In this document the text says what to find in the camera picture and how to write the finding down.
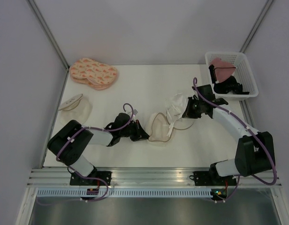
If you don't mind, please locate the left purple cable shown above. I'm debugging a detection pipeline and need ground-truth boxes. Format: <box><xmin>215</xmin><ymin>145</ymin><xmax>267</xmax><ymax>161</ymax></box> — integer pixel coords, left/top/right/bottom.
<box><xmin>35</xmin><ymin>103</ymin><xmax>136</xmax><ymax>207</ymax></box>

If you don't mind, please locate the white plastic basket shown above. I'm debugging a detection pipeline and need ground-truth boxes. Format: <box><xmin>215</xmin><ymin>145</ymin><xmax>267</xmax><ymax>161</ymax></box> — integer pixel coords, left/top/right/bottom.
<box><xmin>205</xmin><ymin>52</ymin><xmax>259</xmax><ymax>101</ymax></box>

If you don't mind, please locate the pink patterned laundry bag stack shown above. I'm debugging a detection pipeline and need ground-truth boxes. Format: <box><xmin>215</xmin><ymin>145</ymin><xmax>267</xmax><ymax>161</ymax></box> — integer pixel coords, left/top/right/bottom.
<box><xmin>69</xmin><ymin>58</ymin><xmax>118</xmax><ymax>90</ymax></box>

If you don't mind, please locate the white round mesh laundry bag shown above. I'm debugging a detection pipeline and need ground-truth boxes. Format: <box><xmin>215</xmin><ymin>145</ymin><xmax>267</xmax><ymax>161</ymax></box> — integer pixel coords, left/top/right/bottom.
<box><xmin>144</xmin><ymin>112</ymin><xmax>194</xmax><ymax>145</ymax></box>

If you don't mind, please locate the purple cable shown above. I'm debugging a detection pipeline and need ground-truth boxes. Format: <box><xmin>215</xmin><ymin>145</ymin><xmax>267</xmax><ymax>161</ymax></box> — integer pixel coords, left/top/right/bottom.
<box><xmin>35</xmin><ymin>103</ymin><xmax>136</xmax><ymax>207</ymax></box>
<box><xmin>192</xmin><ymin>77</ymin><xmax>278</xmax><ymax>203</ymax></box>

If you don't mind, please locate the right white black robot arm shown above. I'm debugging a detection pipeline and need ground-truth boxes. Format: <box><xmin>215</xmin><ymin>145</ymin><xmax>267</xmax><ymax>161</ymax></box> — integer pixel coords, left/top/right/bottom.
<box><xmin>183</xmin><ymin>85</ymin><xmax>278</xmax><ymax>186</ymax></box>

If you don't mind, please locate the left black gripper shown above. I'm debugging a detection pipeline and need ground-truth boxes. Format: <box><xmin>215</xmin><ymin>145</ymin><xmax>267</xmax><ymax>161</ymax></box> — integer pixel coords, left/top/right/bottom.
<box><xmin>120</xmin><ymin>120</ymin><xmax>151</xmax><ymax>142</ymax></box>

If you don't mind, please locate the pink bra in basket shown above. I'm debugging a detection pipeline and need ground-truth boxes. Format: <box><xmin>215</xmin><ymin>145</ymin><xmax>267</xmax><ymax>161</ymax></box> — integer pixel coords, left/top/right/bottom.
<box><xmin>209</xmin><ymin>58</ymin><xmax>236</xmax><ymax>83</ymax></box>

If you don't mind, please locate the black bra in basket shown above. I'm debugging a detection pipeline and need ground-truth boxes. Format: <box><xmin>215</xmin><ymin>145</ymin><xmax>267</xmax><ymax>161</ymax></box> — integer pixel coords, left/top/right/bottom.
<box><xmin>210</xmin><ymin>75</ymin><xmax>250</xmax><ymax>95</ymax></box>

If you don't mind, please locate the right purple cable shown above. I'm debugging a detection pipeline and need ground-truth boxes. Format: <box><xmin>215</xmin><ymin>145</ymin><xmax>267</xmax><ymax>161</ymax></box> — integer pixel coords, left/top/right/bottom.
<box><xmin>192</xmin><ymin>77</ymin><xmax>278</xmax><ymax>203</ymax></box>

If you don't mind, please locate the aluminium mounting rail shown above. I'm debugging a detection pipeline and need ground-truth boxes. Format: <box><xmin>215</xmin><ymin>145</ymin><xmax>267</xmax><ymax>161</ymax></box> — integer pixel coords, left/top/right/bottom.
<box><xmin>27</xmin><ymin>166</ymin><xmax>283</xmax><ymax>187</ymax></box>

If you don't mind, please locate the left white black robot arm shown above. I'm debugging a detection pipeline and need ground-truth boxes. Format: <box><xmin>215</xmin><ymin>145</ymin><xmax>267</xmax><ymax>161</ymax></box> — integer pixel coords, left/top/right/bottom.
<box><xmin>47</xmin><ymin>113</ymin><xmax>150</xmax><ymax>187</ymax></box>

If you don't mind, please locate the white slotted cable duct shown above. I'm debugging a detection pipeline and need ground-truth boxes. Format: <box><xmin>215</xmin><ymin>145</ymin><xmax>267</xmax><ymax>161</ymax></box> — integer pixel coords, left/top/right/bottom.
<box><xmin>36</xmin><ymin>186</ymin><xmax>227</xmax><ymax>198</ymax></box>

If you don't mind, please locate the white bra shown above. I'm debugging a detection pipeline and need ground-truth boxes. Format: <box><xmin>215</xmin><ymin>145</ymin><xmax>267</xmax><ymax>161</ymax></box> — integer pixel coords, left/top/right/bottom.
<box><xmin>166</xmin><ymin>93</ymin><xmax>194</xmax><ymax>137</ymax></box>

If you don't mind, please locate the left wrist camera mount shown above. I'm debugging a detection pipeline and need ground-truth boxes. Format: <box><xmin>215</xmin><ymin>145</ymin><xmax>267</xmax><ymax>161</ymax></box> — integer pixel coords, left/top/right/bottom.
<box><xmin>132</xmin><ymin>109</ymin><xmax>138</xmax><ymax>122</ymax></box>

